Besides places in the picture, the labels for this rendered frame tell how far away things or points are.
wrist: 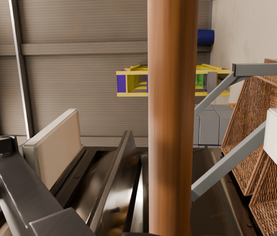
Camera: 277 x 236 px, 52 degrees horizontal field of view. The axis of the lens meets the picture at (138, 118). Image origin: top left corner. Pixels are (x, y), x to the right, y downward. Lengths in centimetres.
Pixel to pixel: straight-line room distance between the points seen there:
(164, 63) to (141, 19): 775
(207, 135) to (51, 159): 403
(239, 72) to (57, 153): 94
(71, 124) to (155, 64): 7
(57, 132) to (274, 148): 13
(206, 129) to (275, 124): 395
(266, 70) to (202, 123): 307
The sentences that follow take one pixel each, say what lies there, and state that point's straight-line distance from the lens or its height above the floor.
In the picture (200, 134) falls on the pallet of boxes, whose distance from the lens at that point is 415.
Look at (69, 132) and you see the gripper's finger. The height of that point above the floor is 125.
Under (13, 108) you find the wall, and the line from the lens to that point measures 926.
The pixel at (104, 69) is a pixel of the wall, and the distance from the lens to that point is 809.
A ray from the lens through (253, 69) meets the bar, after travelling 107.
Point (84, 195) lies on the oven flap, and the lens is 142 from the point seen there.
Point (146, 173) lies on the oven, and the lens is 188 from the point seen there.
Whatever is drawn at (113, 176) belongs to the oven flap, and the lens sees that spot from 120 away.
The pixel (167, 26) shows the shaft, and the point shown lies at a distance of 17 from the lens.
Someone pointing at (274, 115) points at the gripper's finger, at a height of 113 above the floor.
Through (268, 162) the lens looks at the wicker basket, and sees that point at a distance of 122.
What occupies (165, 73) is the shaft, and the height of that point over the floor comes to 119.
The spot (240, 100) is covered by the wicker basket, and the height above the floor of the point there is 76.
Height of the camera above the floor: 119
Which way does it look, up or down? 5 degrees up
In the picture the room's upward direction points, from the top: 90 degrees counter-clockwise
